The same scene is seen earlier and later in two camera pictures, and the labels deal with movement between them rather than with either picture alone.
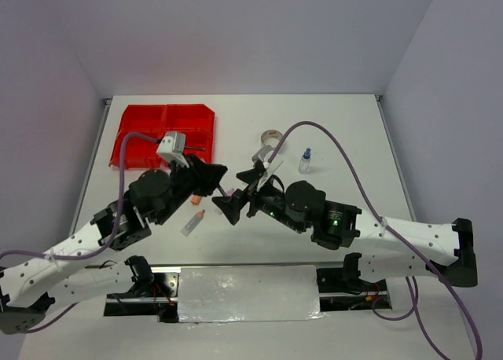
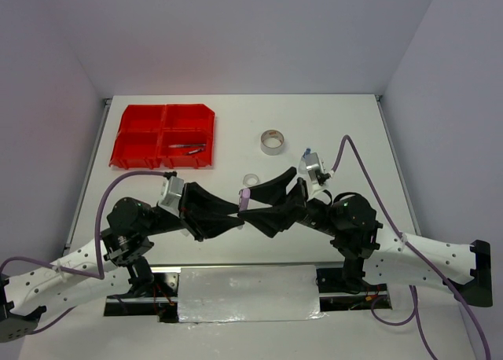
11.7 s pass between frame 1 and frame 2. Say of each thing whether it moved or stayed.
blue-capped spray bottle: stayed
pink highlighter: moved
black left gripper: moved
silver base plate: stayed
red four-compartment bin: stayed
